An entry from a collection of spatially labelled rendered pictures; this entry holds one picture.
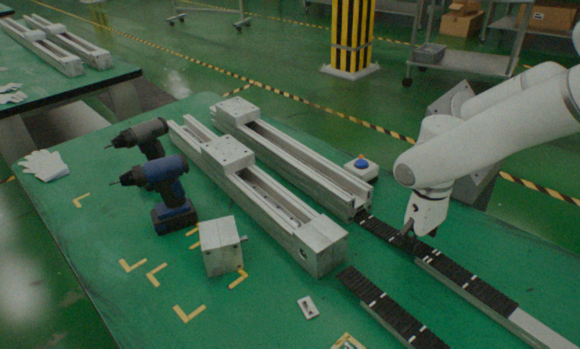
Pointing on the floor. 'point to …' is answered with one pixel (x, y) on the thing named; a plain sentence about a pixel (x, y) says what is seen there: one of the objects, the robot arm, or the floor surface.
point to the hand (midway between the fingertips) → (419, 239)
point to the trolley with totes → (485, 60)
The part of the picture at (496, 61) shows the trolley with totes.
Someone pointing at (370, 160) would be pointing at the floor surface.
